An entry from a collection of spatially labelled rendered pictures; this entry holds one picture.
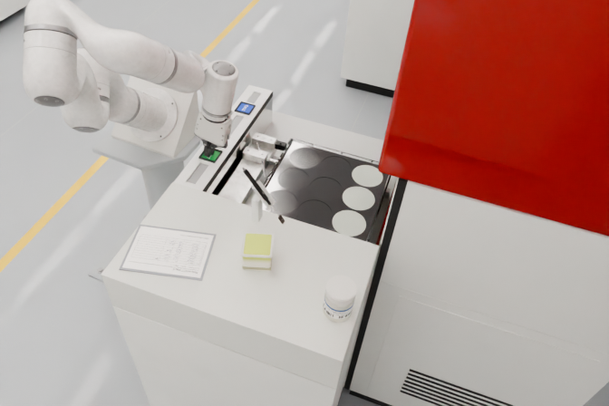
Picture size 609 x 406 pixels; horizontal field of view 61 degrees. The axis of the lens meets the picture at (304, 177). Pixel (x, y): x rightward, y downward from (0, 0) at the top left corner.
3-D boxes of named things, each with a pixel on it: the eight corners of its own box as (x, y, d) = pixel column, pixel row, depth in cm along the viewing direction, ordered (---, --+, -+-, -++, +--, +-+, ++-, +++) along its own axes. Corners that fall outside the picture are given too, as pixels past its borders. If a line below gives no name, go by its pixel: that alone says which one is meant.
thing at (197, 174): (272, 120, 197) (273, 90, 187) (205, 223, 159) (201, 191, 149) (249, 114, 199) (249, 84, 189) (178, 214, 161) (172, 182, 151)
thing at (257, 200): (275, 217, 143) (276, 184, 134) (270, 227, 141) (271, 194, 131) (255, 211, 144) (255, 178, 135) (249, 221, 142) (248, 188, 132)
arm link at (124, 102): (105, 124, 164) (53, 111, 140) (106, 66, 165) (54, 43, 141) (140, 122, 161) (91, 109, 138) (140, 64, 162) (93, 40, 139)
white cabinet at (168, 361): (377, 275, 248) (411, 148, 191) (313, 488, 182) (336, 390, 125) (254, 236, 261) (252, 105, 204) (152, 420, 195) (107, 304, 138)
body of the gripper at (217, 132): (237, 111, 149) (231, 137, 158) (206, 96, 150) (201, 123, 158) (226, 125, 144) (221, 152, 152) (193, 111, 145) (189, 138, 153)
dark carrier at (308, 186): (391, 169, 170) (391, 168, 170) (364, 246, 147) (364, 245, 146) (293, 142, 177) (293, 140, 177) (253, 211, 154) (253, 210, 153)
